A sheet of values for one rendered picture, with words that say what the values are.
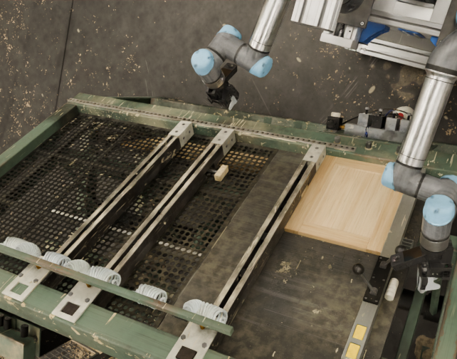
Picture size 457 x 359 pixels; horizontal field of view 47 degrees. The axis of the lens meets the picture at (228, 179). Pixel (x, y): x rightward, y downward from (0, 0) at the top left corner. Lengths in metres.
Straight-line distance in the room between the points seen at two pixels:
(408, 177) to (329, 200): 0.65
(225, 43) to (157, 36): 2.10
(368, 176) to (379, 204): 0.18
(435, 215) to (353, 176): 0.85
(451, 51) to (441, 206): 0.40
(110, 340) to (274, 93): 2.12
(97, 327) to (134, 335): 0.13
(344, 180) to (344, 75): 1.15
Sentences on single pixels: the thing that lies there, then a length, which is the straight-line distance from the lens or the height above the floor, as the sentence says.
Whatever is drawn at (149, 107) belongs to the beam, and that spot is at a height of 0.83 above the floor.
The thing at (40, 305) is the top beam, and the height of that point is 1.95.
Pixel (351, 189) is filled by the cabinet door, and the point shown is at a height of 1.05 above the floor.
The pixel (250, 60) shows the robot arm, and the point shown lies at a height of 1.58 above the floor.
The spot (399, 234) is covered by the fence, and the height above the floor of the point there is 1.25.
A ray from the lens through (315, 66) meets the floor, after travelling 3.34.
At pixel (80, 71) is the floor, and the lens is 4.30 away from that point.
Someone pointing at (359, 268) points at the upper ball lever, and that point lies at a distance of 1.73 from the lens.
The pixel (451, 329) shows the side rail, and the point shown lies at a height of 1.55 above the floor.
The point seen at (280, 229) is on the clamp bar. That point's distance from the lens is 2.01.
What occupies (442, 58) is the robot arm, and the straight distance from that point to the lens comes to 1.53.
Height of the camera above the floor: 3.17
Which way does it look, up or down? 61 degrees down
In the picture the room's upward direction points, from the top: 107 degrees counter-clockwise
